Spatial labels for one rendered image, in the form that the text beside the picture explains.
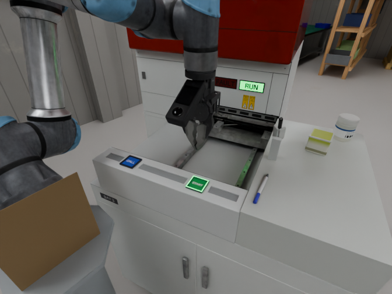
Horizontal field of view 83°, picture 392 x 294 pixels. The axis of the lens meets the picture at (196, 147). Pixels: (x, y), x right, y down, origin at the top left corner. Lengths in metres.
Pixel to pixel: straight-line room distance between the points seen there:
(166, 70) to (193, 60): 0.79
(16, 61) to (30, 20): 2.29
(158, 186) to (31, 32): 0.54
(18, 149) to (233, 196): 0.58
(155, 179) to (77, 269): 0.32
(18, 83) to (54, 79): 2.33
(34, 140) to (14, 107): 2.41
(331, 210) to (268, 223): 0.18
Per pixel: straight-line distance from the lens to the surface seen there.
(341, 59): 5.83
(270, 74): 1.08
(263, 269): 0.81
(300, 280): 0.79
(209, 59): 0.50
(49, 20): 0.79
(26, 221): 0.67
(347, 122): 1.03
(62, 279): 0.77
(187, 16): 0.50
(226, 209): 0.65
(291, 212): 0.67
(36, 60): 0.78
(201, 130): 0.56
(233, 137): 1.11
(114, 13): 0.42
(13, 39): 3.05
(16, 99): 3.13
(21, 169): 0.69
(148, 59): 1.34
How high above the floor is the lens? 1.44
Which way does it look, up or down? 34 degrees down
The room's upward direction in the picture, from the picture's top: straight up
